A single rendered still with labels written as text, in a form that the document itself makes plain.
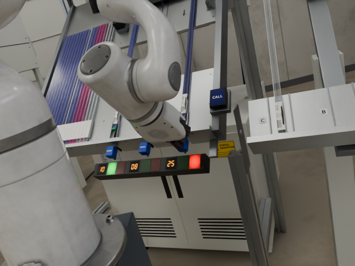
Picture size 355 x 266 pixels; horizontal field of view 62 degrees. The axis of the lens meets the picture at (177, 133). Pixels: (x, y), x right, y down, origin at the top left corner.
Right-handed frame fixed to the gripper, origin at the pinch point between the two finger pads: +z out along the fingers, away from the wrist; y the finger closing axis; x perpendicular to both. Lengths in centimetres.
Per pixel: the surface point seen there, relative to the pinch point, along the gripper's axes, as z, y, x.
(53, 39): 119, -245, 220
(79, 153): 6.0, -37.4, 2.4
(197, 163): 3.8, 4.0, -4.9
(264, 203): 50, 12, -4
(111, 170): 3.8, -21.7, -5.1
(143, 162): 3.8, -11.3, -3.4
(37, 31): 105, -259, 226
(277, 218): 84, 11, -2
